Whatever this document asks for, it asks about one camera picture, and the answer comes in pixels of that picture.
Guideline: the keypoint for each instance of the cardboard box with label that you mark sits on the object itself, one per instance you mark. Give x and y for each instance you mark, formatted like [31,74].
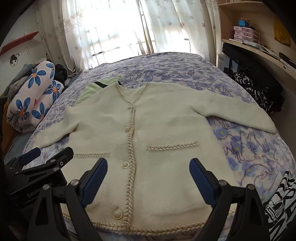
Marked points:
[224,62]

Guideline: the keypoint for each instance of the pink drawer boxes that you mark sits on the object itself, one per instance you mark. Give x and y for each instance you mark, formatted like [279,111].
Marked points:
[243,34]

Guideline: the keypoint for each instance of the blue flower print bedding roll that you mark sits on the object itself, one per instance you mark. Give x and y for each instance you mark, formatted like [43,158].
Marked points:
[34,98]

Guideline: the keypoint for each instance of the light green garment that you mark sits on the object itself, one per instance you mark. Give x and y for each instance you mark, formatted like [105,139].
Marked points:
[95,87]

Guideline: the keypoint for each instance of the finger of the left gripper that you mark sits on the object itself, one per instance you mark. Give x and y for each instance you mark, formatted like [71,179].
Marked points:
[29,175]
[27,157]

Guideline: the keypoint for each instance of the floral sheer curtain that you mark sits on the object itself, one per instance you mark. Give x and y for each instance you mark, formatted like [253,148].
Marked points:
[84,34]

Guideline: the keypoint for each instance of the blue small box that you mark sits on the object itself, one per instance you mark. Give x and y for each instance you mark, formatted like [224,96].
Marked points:
[244,23]

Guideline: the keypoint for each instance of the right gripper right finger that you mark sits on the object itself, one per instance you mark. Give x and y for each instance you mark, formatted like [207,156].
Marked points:
[249,222]

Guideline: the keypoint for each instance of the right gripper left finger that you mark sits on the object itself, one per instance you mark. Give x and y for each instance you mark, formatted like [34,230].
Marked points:
[79,194]

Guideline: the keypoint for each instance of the red wall shelf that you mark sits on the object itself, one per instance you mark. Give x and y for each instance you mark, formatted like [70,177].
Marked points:
[17,42]

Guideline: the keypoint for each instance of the dark clothes pile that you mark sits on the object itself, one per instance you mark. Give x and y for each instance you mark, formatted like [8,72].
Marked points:
[61,73]

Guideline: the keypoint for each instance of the cream fuzzy cardigan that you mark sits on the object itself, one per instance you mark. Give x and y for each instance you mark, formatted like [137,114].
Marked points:
[148,136]

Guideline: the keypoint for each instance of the black white patterned clothing pile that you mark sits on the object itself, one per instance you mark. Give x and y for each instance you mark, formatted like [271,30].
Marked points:
[261,85]

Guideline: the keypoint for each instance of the black white graphic cloth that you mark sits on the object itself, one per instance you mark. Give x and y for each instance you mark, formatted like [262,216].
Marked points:
[280,209]

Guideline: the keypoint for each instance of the purple cat print blanket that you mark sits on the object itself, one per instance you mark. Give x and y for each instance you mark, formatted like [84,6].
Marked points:
[254,156]

